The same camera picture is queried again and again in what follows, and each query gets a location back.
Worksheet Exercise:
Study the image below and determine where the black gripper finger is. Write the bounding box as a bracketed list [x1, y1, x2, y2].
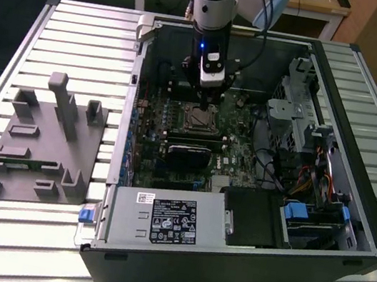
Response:
[207, 56, 242, 116]
[174, 54, 216, 112]

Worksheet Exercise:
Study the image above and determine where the silver square CPU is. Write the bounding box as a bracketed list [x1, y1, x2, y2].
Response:
[191, 109, 214, 127]

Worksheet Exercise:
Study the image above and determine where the black CPU socket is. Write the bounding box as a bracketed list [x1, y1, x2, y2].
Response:
[180, 100, 221, 136]

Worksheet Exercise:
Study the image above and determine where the black drive bay cover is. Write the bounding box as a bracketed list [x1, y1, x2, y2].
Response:
[216, 184, 292, 255]

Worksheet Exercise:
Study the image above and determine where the grey metal drive cage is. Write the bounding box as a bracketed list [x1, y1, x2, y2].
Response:
[266, 54, 346, 158]

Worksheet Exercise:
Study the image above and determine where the green motherboard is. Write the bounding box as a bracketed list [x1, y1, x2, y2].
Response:
[122, 76, 272, 208]

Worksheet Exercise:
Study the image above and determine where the black graphics card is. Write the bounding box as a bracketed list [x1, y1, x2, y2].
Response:
[165, 140, 212, 170]

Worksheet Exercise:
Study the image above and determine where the silver chipset heat sink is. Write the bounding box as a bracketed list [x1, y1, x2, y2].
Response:
[209, 173, 232, 191]

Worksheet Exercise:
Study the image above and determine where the hard disk in blue carrier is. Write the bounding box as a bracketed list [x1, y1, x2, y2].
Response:
[276, 198, 348, 254]

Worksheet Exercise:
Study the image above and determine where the grey parts rack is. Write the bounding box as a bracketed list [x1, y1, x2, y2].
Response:
[0, 62, 116, 219]

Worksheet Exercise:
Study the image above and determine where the grey power supply unit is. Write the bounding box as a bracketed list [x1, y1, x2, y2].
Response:
[94, 174, 238, 264]

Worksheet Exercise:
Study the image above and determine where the blue plastic clip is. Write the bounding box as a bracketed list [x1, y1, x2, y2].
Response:
[77, 204, 99, 226]

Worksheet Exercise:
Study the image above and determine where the green RAM stick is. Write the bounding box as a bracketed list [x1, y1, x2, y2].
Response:
[1, 156, 44, 173]

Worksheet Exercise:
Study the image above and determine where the blue plastic latch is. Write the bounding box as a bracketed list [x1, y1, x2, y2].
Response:
[338, 205, 353, 227]

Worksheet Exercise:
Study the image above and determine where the black PC case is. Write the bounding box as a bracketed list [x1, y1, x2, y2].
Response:
[74, 5, 377, 282]

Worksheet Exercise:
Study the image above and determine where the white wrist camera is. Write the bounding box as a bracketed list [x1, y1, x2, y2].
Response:
[196, 49, 228, 91]

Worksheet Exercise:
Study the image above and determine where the brass cable connector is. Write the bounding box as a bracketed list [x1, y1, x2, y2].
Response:
[183, 0, 195, 20]

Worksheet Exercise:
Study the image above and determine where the black camera cable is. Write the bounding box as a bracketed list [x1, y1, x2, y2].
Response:
[238, 0, 275, 75]

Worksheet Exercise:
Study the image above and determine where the black power wire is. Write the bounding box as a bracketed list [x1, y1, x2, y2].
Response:
[249, 146, 296, 195]

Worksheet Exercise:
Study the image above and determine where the orange yellow wire bundle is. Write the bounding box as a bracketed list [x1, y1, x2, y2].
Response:
[289, 166, 336, 203]

